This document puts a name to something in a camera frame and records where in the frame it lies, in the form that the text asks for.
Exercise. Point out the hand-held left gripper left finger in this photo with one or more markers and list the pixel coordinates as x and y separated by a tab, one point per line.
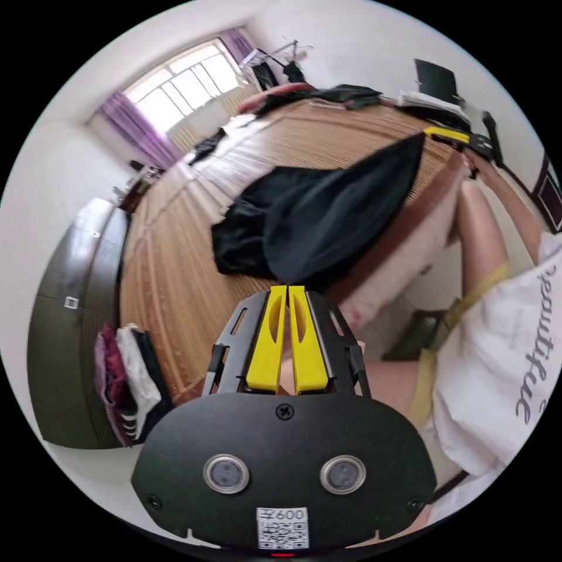
263	351

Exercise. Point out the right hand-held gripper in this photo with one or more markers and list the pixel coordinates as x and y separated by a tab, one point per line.
480	147

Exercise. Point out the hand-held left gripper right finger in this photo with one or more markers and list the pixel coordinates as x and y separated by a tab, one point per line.
309	355

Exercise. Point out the black short sleeve shirt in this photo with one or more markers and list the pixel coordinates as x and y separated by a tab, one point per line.
333	210

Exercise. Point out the person's right forearm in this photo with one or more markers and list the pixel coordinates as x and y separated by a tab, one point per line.
513	206

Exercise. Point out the person's right hand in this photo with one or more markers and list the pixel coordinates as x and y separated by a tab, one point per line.
475	163

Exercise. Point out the pile of dark clothes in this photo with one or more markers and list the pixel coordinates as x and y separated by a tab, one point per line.
347	94

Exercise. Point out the bed with woven mat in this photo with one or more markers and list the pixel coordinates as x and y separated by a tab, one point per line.
175	263

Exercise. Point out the person's body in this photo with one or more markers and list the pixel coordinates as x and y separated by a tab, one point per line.
491	351

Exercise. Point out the clothes rack with garments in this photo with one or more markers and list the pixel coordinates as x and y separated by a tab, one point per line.
272	66

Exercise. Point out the dark wooden cabinet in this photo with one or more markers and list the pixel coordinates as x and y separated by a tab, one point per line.
70	316

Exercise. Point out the dark bedside table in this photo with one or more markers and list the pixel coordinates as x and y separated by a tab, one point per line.
138	184

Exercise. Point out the black garment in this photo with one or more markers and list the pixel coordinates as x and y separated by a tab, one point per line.
208	147

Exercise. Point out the purple curtain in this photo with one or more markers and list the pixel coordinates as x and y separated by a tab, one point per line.
237	44
140	131

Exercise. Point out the window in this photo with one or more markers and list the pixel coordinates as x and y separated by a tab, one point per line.
189	83

